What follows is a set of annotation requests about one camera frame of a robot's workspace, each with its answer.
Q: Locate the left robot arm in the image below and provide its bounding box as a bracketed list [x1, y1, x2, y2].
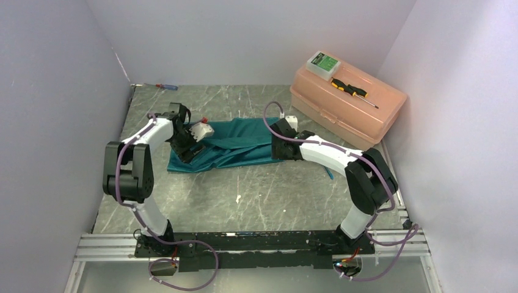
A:
[102, 103, 214, 256]

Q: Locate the blue plastic utensil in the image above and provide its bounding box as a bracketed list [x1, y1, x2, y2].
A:
[324, 167, 334, 180]

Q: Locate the green white small box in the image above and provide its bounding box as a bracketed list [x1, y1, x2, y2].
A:
[305, 51, 341, 81]

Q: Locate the yellow black screwdriver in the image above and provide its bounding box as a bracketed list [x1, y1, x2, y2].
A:
[330, 78, 379, 109]

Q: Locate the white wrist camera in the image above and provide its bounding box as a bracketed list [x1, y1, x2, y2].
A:
[189, 122, 214, 142]
[284, 115, 298, 132]

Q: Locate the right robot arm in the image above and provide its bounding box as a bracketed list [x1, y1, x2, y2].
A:
[266, 118, 398, 253]

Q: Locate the pink plastic toolbox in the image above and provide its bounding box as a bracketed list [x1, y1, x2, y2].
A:
[290, 51, 407, 150]

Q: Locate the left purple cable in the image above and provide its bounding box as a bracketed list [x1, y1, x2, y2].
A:
[114, 113, 219, 291]

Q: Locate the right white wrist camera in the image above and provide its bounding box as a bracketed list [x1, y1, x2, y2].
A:
[284, 115, 298, 132]

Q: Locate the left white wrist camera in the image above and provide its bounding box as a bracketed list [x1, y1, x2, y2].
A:
[189, 122, 214, 142]

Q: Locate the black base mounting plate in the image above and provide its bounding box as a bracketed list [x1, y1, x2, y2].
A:
[134, 230, 375, 272]

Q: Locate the aluminium frame rail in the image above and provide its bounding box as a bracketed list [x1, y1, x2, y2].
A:
[74, 230, 431, 262]

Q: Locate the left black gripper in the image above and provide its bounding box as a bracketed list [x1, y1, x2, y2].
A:
[169, 123, 205, 164]

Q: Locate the blue red screwdriver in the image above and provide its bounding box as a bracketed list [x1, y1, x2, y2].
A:
[145, 83, 178, 91]

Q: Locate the teal cloth napkin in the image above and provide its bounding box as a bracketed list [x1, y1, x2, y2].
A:
[167, 118, 281, 173]

